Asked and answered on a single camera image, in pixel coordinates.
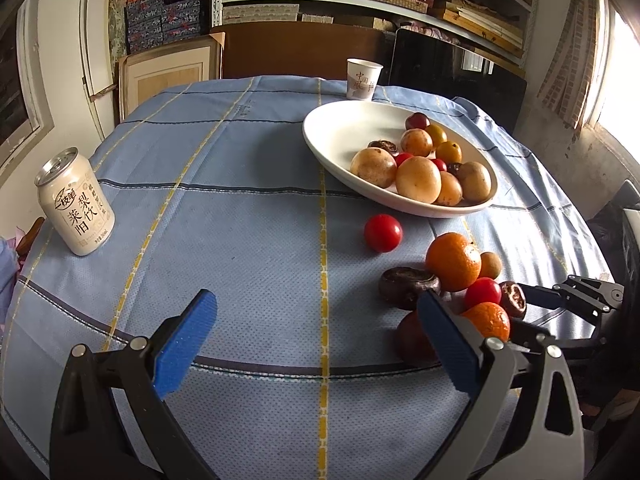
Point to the white wall strip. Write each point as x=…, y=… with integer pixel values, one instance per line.
x=86, y=35

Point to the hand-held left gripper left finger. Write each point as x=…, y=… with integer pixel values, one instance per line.
x=185, y=340

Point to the stack of blue patterned boxes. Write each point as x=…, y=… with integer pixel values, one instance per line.
x=165, y=22

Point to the dark wrinkled passion fruit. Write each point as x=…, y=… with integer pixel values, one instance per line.
x=455, y=169

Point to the blue checked tablecloth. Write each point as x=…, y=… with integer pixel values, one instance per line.
x=225, y=210

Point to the bright window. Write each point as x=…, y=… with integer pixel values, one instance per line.
x=622, y=65

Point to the light wooden framed panel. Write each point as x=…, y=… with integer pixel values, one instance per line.
x=165, y=80

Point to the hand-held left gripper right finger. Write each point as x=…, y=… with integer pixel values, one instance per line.
x=450, y=347

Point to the tan round fruit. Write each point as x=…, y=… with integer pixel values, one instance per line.
x=372, y=167
x=474, y=181

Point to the patterned beige curtain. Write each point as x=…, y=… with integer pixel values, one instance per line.
x=570, y=60

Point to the black glossy screen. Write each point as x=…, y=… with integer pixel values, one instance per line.
x=450, y=70

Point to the small yellow kumquat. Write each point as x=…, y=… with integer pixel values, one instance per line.
x=437, y=134

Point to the grey marbled slab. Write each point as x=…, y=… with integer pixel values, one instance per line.
x=117, y=5

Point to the small tan longan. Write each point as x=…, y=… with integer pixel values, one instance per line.
x=491, y=265

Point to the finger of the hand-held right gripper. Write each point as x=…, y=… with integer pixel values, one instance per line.
x=530, y=332
x=560, y=294

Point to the brown wooden chair back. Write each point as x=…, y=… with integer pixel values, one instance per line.
x=31, y=237

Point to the large yellow round fruit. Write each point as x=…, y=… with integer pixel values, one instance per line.
x=419, y=179

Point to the large orange tangerine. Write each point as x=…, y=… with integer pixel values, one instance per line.
x=453, y=261

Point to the dark purple passion fruit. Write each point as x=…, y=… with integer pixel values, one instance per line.
x=411, y=337

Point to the small orange tangerine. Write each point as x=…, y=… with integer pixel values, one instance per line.
x=487, y=321

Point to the white oval plate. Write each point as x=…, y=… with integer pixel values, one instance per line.
x=340, y=130

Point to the orange round fruit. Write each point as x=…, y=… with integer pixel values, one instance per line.
x=416, y=142
x=449, y=189

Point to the dark brown water chestnut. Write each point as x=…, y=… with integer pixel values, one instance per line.
x=407, y=285
x=512, y=299
x=384, y=146

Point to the white beverage can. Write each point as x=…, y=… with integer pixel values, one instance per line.
x=75, y=205

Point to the dark red cherry tomato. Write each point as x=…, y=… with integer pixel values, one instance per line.
x=416, y=121

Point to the light blue cloth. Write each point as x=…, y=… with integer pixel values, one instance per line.
x=6, y=272

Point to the white framed window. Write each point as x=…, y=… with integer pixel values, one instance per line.
x=15, y=100

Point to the white paper cup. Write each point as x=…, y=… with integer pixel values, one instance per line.
x=364, y=80

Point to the brown wooden board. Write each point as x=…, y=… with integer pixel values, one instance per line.
x=300, y=50

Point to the small orange kumquat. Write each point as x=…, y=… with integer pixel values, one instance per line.
x=448, y=152

